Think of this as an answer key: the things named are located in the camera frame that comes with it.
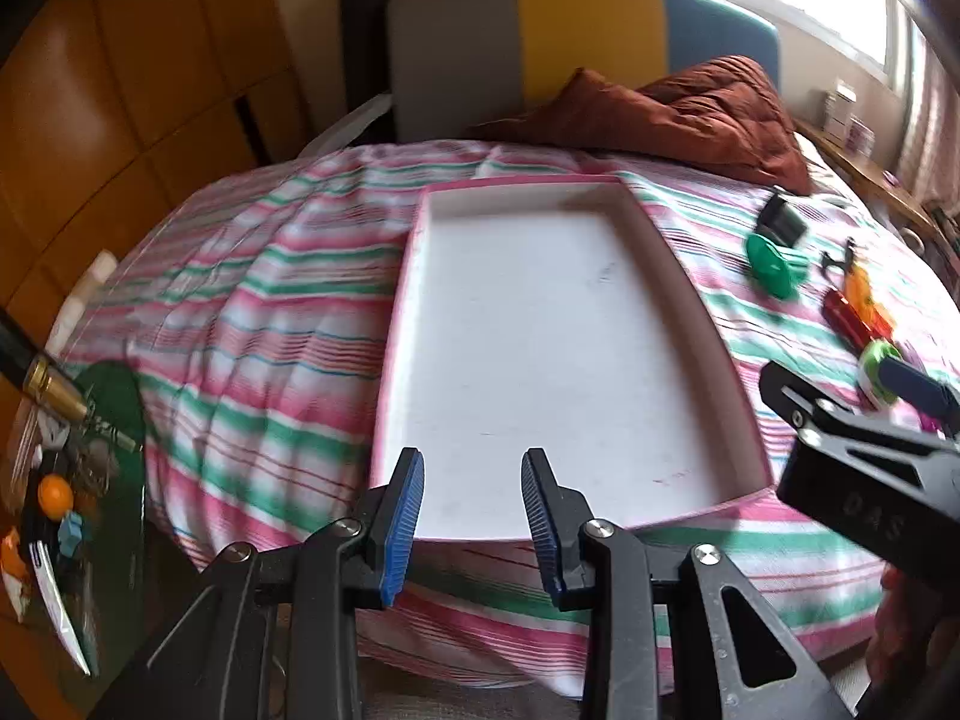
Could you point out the small blue box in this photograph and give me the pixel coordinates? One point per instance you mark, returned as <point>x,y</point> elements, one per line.
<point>73,534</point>

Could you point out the orange fruit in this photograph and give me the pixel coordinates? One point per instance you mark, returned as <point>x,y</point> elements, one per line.
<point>56,496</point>

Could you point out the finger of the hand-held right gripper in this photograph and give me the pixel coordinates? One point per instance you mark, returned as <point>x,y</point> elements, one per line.
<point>832,420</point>
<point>922,390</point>

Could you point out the black rolled mat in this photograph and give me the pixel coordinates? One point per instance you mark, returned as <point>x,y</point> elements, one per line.
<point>364,52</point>

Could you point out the green glass table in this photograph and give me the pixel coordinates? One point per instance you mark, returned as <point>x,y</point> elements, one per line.
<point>112,420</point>

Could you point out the white box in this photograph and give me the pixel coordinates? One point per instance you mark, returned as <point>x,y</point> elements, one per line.
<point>841,106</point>

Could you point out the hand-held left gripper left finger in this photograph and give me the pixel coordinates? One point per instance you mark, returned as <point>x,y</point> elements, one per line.
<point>397,532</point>

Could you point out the beige curtain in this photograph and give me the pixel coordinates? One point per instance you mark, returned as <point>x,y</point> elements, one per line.
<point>934,105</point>

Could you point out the gold lidded jar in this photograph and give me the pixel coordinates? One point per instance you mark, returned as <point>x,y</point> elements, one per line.
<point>52,388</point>

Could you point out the orange linked cubes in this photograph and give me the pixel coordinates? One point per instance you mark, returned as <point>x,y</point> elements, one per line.
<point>862,292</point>

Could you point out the black bottle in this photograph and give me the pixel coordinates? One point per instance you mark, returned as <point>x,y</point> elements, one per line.
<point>15,345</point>

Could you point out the grey yellow blue headboard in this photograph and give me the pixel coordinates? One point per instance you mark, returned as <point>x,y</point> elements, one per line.
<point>465,52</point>

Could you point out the pink white tray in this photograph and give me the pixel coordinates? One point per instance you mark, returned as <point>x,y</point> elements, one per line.
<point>540,330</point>

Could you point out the red plastic toy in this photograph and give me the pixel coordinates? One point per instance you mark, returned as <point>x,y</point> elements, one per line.
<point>844,315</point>

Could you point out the striped bed sheet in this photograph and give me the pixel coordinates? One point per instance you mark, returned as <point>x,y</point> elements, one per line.
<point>262,352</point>

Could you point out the stack of paper cups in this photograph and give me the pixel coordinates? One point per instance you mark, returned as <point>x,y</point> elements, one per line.
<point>82,300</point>

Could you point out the black grey jar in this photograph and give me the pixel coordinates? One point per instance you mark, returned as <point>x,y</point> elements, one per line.
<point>784,223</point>

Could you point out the wooden side desk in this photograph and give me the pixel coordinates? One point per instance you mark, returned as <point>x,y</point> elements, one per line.
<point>892,180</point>

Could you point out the green white toy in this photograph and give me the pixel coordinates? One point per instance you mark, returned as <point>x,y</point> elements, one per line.
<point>874,371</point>

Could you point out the purple box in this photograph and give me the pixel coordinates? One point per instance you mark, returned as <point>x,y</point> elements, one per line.
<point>861,135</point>

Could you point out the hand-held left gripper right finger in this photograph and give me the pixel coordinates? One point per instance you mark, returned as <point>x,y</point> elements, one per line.
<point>540,525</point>

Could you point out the wooden wardrobe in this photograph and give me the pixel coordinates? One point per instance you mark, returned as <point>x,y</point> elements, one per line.
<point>150,52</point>

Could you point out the green spool toy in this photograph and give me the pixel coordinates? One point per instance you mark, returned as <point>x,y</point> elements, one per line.
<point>772,262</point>

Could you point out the rust brown quilt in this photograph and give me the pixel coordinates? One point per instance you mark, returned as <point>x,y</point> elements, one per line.
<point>697,120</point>

